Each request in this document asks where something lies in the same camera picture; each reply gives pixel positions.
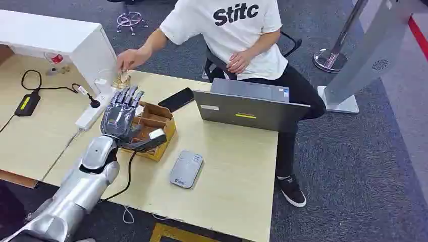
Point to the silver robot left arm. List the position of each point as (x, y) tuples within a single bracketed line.
[(77, 193)]

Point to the yellow floor frame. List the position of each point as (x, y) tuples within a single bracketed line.
[(177, 233)]

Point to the black office chair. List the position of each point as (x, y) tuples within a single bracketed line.
[(214, 66)]

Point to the person's right hand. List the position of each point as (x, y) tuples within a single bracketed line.
[(128, 59)]

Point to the white cabinet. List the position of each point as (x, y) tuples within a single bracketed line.
[(60, 40)]

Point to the grey laptop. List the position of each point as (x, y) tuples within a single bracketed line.
[(250, 112)]

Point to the chrome stanchion post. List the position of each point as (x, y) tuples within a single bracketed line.
[(329, 56)]

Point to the silver kiosk stand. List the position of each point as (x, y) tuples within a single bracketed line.
[(367, 56)]

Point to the printed card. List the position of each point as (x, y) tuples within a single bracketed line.
[(122, 80)]

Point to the white power strip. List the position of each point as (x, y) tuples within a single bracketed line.
[(93, 112)]

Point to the wooden card box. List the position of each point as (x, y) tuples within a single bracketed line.
[(157, 128)]

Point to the grey flat card reader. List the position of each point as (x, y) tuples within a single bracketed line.
[(186, 169)]

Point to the small key bunch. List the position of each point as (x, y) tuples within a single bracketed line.
[(59, 70)]

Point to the chrome chair base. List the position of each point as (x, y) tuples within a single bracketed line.
[(129, 20)]

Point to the black power adapter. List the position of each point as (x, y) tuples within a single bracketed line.
[(27, 104)]

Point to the black smartphone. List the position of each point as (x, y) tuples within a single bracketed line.
[(176, 99)]

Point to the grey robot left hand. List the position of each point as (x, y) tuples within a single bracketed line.
[(117, 115)]

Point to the person's left hand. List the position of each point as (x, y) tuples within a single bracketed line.
[(238, 62)]

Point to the person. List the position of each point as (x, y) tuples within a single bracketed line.
[(234, 30)]

